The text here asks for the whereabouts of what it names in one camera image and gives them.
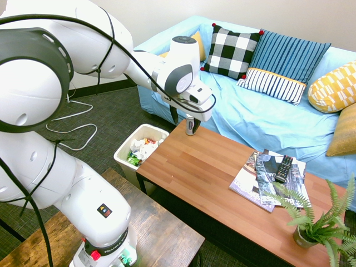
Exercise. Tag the crumpled white paper trash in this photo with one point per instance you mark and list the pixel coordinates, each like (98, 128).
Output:
(144, 150)

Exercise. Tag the black white checkered pillow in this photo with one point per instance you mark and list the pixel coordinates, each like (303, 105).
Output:
(231, 51)

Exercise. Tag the black TV remote control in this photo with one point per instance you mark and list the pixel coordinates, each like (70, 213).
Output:
(284, 169)

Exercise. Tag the silver drink can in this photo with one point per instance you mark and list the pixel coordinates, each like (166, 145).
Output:
(189, 126)

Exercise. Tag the green snack wrapper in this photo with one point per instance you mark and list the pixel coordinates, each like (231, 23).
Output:
(133, 159)

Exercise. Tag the light blue covered sofa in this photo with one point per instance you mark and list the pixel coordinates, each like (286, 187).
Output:
(250, 122)

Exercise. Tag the mustard textured woven pillow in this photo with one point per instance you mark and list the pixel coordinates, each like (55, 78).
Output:
(343, 133)

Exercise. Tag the reddish wooden coffee table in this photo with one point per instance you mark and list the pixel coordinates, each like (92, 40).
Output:
(194, 172)

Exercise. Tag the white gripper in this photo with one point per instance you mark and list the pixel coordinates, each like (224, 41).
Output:
(200, 105)

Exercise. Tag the white plastic trash bin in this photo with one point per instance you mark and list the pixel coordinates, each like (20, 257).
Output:
(125, 164)

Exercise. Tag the potted green fern plant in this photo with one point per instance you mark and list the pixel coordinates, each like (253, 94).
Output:
(308, 233)

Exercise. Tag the magazine with dark cover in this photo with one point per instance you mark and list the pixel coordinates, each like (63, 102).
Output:
(267, 178)

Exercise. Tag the black metal stand leg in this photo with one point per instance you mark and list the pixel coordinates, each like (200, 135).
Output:
(12, 229)

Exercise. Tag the stack of magazines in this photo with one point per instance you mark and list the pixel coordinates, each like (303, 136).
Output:
(246, 182)

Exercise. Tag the rustic dark wood table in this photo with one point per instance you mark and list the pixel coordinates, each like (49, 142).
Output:
(164, 236)

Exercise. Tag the plain mustard yellow pillow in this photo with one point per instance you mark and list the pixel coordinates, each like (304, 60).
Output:
(199, 47)

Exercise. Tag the yellow white patterned bolster pillow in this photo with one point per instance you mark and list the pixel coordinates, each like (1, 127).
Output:
(331, 89)

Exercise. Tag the blue striped pillow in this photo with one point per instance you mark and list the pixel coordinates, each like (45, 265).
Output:
(286, 58)

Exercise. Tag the orange red snack wrapper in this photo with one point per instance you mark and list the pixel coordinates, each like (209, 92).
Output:
(151, 142)

